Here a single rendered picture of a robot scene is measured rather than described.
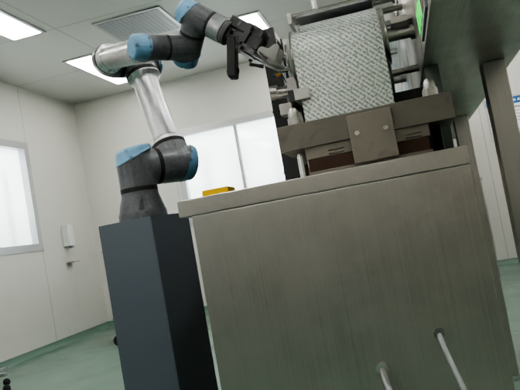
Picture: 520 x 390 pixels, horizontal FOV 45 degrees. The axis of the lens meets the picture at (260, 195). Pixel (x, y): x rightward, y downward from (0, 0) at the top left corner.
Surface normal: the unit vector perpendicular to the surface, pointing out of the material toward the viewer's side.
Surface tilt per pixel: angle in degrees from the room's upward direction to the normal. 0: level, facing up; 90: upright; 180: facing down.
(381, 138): 90
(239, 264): 90
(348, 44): 90
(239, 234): 90
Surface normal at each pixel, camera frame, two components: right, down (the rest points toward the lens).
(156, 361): -0.44, 0.03
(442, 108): -0.22, -0.02
